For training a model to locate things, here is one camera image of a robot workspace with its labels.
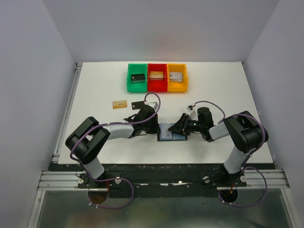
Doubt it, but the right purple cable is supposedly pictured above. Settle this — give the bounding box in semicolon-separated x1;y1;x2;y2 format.
187;101;268;207

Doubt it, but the aluminium frame rail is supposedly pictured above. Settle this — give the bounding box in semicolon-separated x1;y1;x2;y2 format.
26;62;83;228

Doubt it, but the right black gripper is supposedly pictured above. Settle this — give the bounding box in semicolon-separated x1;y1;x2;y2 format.
168;113;204;136

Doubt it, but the black card in green bin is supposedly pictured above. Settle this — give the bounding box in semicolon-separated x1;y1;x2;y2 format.
131;74;146;84

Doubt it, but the black credit card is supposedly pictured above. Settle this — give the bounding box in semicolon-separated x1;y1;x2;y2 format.
131;101;144;110

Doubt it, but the gold VIP card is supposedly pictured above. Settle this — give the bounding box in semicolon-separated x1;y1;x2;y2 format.
112;100;128;109

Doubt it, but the black leather card holder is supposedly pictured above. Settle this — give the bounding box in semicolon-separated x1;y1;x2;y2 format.
157;123;187;142

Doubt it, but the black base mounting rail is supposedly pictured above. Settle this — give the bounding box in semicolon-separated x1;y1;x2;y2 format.
38;163;284;199

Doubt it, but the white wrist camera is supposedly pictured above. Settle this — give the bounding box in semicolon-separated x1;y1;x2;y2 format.
187;105;197;120
144;101;159;111

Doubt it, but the silver credit card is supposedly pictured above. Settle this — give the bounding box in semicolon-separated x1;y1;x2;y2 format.
159;123;173;141

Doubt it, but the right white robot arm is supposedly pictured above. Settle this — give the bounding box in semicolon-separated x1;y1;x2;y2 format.
168;107;269;186

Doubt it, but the purple cable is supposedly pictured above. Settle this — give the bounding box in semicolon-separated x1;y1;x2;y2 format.
70;92;162;209
187;101;268;207

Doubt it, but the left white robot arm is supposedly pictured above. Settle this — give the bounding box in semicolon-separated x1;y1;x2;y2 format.
65;102;160;188

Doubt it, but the silver card in orange bin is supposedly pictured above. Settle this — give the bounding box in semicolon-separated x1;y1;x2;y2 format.
169;72;183;83

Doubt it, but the green plastic bin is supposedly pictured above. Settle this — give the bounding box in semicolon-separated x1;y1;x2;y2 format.
126;63;148;93

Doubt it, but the red plastic bin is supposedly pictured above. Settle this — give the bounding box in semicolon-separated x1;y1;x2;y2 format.
147;63;168;93

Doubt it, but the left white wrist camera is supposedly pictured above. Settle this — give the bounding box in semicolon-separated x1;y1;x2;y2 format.
144;101;159;111

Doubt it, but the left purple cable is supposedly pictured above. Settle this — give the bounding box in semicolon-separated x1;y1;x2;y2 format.
70;92;162;209

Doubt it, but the gold card in red bin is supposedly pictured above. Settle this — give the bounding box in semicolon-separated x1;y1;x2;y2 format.
150;71;164;80

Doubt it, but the orange plastic bin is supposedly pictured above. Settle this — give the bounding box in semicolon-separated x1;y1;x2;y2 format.
167;63;189;93

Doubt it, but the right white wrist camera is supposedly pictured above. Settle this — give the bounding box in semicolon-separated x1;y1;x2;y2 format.
187;105;197;120

